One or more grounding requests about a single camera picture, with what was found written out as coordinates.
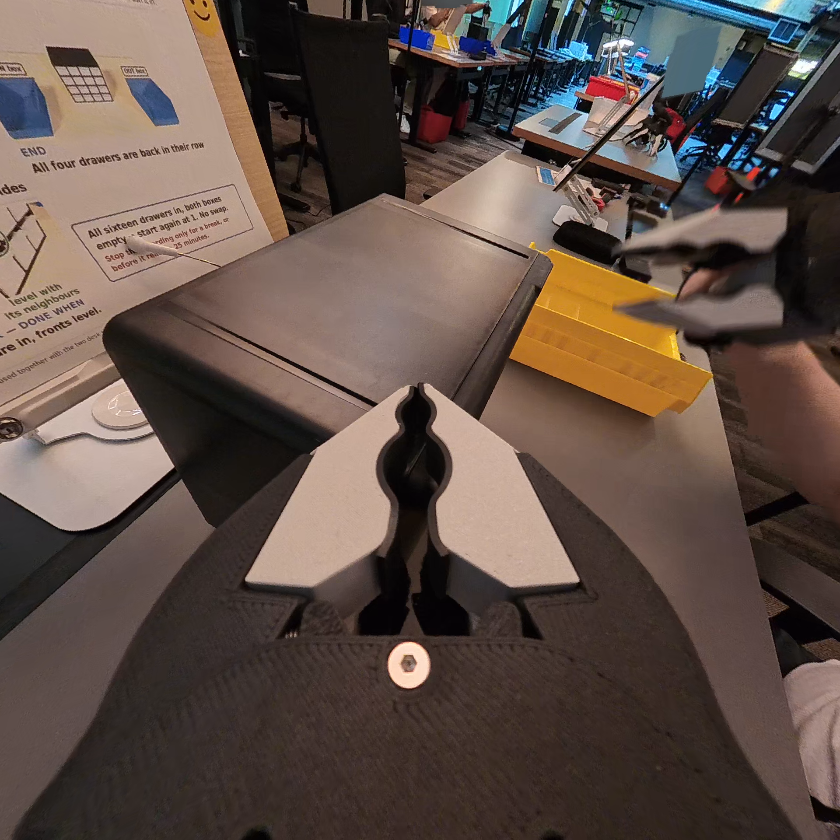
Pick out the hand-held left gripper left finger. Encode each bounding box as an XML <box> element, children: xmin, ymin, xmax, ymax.
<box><xmin>245</xmin><ymin>385</ymin><xmax>418</xmax><ymax>621</ymax></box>

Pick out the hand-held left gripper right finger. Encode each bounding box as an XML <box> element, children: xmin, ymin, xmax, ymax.
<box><xmin>419</xmin><ymin>385</ymin><xmax>581</xmax><ymax>621</ymax></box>

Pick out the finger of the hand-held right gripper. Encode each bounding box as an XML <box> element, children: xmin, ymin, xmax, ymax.
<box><xmin>612</xmin><ymin>274</ymin><xmax>786</xmax><ymax>342</ymax></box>
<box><xmin>617</xmin><ymin>206</ymin><xmax>790</xmax><ymax>269</ymax></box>

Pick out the yellow storage bin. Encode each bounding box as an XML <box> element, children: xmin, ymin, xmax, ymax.
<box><xmin>510</xmin><ymin>243</ymin><xmax>714</xmax><ymax>419</ymax></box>

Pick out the black drawer cabinet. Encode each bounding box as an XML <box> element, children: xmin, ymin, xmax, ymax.
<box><xmin>104</xmin><ymin>193</ymin><xmax>555</xmax><ymax>529</ymax></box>

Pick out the person's right forearm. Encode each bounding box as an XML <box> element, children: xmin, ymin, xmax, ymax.
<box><xmin>718</xmin><ymin>338</ymin><xmax>840</xmax><ymax>522</ymax></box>

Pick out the person's right hand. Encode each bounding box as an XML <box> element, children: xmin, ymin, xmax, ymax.
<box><xmin>681</xmin><ymin>266</ymin><xmax>731</xmax><ymax>299</ymax></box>

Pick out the black case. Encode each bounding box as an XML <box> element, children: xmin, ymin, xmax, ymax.
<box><xmin>553</xmin><ymin>220</ymin><xmax>623</xmax><ymax>263</ymax></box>

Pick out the tilted sign on white stand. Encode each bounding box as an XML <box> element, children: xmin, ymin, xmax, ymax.
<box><xmin>553</xmin><ymin>79</ymin><xmax>665</xmax><ymax>231</ymax></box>

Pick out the red storage bin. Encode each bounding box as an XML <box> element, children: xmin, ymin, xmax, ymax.
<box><xmin>416</xmin><ymin>106</ymin><xmax>454</xmax><ymax>145</ymax></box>
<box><xmin>586</xmin><ymin>75</ymin><xmax>641</xmax><ymax>105</ymax></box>

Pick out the white board base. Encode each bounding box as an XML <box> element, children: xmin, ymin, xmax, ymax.
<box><xmin>0</xmin><ymin>377</ymin><xmax>175</xmax><ymax>532</ymax></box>

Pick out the black office chair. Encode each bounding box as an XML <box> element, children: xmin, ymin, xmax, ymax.
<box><xmin>220</xmin><ymin>0</ymin><xmax>322</xmax><ymax>198</ymax></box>
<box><xmin>289</xmin><ymin>5</ymin><xmax>408</xmax><ymax>217</ymax></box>

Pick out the printed instruction poster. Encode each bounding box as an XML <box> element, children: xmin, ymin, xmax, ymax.
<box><xmin>0</xmin><ymin>0</ymin><xmax>273</xmax><ymax>404</ymax></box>

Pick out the instruction poster on wooden board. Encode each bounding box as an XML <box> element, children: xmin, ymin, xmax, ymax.
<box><xmin>0</xmin><ymin>0</ymin><xmax>290</xmax><ymax>408</ymax></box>

